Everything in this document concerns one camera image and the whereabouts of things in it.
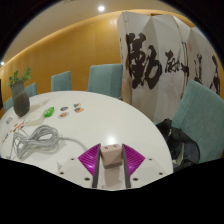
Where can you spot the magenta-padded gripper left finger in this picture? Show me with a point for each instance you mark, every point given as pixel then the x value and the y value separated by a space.
pixel 88 161

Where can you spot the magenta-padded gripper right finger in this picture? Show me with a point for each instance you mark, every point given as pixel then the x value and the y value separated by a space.
pixel 135 161

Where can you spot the small pinkish block charger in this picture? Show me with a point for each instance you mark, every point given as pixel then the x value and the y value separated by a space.
pixel 111 156

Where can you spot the black bag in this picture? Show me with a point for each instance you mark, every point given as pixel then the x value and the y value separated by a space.
pixel 180 143

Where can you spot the small green object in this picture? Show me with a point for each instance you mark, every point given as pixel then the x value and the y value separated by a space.
pixel 49 111

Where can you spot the small white socket block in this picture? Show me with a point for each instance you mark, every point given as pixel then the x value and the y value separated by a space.
pixel 35 119

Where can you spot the teal upholstered chair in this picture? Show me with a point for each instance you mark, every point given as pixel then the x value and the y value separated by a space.
pixel 61 81
pixel 8 104
pixel 105 80
pixel 203 120
pixel 31 90

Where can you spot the dark flat rectangular card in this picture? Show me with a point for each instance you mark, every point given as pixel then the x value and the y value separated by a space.
pixel 9 120

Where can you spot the potted plant in dark vase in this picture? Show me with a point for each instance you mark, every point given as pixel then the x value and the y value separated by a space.
pixel 20 100

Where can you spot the white folding screen with calligraphy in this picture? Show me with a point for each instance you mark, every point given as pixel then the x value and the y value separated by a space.
pixel 156 40

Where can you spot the recessed ceiling lights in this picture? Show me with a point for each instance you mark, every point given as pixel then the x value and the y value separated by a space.
pixel 101 8

